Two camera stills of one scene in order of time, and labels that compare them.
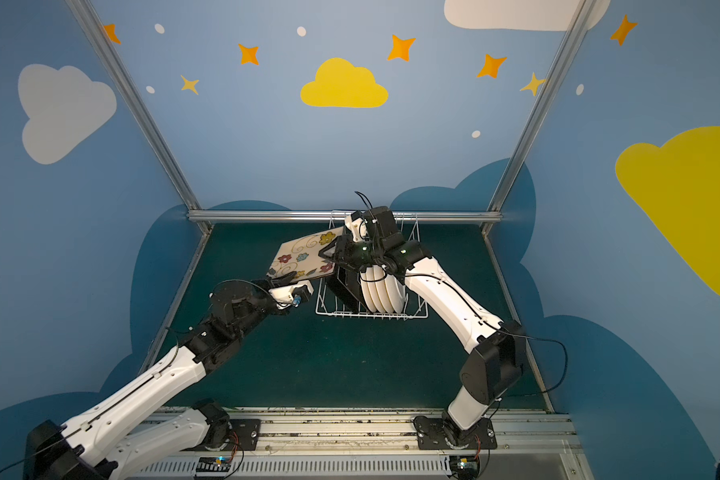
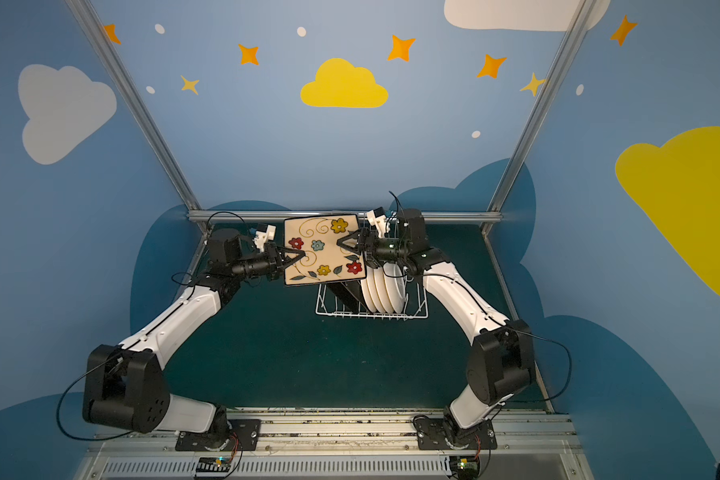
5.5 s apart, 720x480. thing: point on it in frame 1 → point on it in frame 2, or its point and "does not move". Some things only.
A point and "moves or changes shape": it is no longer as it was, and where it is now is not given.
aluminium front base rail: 376,444 does not move
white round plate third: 381,280 does not move
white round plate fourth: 397,291 does not move
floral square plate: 302,256 moves or changes shape
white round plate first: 366,290 does not move
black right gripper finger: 336,265 → 351,235
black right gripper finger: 329,250 → 350,248
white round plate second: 375,289 does not move
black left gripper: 279,283 → 279,260
